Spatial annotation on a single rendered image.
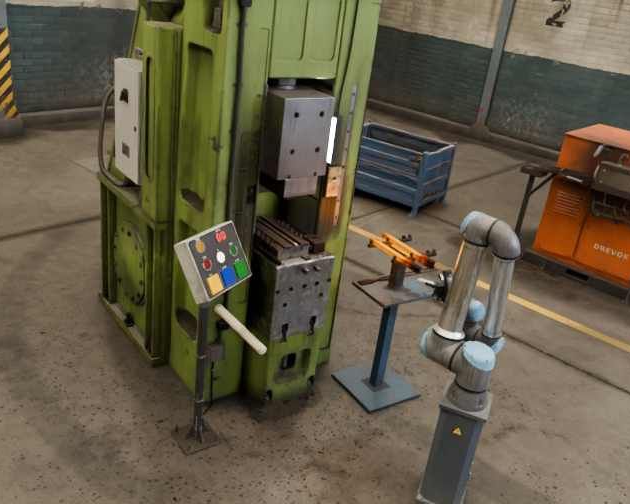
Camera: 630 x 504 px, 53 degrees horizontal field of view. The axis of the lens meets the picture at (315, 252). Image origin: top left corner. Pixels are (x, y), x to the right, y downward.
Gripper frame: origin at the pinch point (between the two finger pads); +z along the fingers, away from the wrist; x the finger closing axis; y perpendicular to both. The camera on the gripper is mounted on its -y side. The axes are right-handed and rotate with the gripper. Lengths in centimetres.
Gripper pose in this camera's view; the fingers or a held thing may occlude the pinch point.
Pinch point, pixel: (427, 275)
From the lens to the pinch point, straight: 330.7
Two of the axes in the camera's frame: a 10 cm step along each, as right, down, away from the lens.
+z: -5.4, -4.1, 7.3
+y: -1.2, 9.0, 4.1
